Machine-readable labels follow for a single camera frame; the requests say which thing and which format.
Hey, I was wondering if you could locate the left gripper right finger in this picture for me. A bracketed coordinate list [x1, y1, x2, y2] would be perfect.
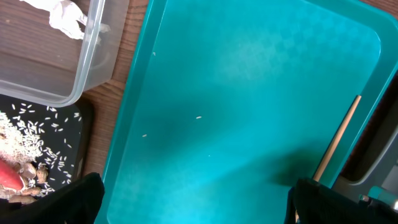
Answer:
[284, 178, 397, 224]

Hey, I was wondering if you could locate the rice and peanuts pile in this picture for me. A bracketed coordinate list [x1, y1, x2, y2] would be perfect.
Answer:
[0, 102, 83, 205]

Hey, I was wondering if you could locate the teal serving tray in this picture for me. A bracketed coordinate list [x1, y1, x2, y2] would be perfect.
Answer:
[96, 0, 397, 224]

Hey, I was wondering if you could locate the orange carrot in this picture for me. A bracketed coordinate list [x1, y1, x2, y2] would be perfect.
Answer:
[1, 159, 24, 191]

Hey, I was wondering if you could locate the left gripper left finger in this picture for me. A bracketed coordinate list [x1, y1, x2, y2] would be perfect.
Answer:
[1, 172, 104, 224]

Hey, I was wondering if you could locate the grey dishwasher rack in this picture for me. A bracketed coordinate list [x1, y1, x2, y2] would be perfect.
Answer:
[331, 102, 398, 206]

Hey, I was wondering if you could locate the black tray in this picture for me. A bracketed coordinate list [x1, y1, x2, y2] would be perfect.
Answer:
[0, 93, 94, 200]

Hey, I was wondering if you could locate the clear plastic bin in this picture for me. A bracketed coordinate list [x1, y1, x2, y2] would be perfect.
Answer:
[1, 0, 129, 107]

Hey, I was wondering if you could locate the wooden chopstick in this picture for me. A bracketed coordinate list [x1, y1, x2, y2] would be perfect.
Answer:
[313, 95, 362, 182]

